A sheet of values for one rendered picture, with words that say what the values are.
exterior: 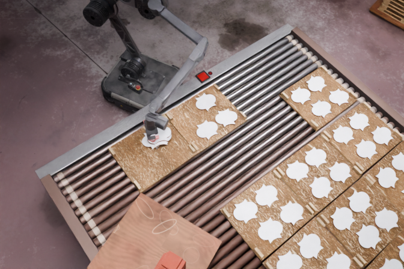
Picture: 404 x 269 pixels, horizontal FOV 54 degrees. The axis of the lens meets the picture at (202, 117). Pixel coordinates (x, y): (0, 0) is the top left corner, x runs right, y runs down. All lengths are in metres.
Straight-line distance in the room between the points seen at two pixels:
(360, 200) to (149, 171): 1.23
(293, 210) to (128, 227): 0.92
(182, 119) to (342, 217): 1.10
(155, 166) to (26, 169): 1.49
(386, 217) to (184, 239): 1.16
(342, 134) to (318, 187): 0.42
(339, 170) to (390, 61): 2.29
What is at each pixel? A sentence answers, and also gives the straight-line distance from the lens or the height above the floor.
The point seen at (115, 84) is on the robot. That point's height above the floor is 0.24.
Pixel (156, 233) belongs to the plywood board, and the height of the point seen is 1.04.
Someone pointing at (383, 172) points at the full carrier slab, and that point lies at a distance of 2.67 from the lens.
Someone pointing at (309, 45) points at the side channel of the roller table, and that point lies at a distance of 3.06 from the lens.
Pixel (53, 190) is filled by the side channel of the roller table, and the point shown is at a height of 0.95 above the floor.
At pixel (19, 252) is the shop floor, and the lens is 3.37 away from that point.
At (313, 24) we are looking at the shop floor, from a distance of 4.65.
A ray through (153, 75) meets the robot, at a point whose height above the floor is 0.26.
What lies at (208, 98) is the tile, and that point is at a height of 0.95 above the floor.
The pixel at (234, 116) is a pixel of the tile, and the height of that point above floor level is 0.95.
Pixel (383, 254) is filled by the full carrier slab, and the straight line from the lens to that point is 2.49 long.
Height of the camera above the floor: 3.09
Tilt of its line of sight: 58 degrees down
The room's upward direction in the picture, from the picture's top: 7 degrees clockwise
